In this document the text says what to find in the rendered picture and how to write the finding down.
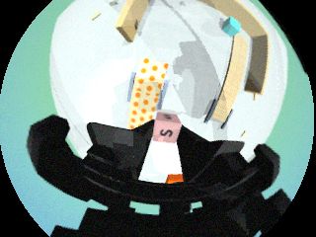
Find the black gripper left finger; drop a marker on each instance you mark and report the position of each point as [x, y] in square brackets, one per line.
[133, 142]

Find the orange polka-dot strip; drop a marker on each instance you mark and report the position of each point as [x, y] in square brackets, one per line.
[147, 87]

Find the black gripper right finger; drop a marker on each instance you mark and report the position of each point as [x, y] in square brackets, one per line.
[197, 153]

